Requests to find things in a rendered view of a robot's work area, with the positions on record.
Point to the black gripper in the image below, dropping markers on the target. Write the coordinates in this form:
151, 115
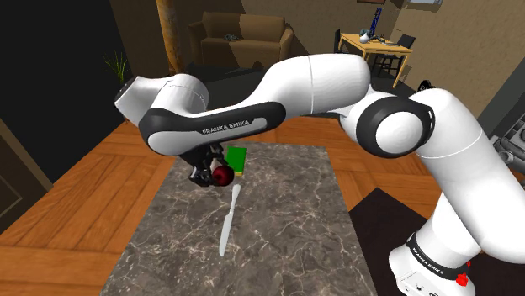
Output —
204, 158

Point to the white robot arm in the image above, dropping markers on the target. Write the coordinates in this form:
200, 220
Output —
336, 82

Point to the dark red apple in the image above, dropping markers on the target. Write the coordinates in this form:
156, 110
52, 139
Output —
223, 176

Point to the green rectangular sponge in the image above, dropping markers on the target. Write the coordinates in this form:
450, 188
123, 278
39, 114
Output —
236, 158

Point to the white table knife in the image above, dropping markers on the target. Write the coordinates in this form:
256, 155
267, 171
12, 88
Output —
226, 227

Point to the marble table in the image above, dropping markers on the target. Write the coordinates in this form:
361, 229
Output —
287, 213

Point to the brown sofa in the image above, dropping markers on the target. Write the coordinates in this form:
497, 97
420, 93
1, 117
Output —
242, 41

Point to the green potted plant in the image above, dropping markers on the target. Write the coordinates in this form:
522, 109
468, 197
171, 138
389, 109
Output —
117, 65

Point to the dark robot stand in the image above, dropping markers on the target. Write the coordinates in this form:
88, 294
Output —
377, 223

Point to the light wooden table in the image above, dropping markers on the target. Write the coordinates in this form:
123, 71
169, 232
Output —
375, 46

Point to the black chair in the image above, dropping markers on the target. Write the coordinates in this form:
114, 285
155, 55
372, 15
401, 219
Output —
396, 53

